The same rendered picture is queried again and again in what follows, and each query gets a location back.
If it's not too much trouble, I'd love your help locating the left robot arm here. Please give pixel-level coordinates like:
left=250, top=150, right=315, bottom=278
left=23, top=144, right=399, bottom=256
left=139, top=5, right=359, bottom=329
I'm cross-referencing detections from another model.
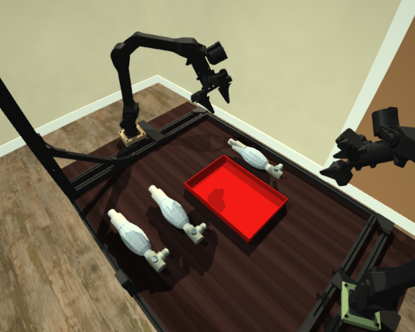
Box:
left=111, top=32, right=228, bottom=139

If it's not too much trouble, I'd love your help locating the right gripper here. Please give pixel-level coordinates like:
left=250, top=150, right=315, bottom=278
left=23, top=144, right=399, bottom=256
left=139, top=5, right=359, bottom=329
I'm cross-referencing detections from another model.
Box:
left=319, top=140, right=380, bottom=186

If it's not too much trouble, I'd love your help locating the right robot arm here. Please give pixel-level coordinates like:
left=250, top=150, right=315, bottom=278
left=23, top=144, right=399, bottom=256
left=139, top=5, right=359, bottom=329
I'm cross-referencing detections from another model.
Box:
left=335, top=107, right=415, bottom=320

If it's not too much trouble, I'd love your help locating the red tray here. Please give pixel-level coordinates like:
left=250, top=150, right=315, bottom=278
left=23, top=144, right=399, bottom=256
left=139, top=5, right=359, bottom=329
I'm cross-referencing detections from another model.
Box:
left=185, top=155, right=288, bottom=243

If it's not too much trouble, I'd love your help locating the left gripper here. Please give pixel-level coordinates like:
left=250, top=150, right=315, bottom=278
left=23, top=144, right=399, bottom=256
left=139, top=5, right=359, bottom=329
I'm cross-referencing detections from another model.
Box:
left=191, top=68, right=232, bottom=113

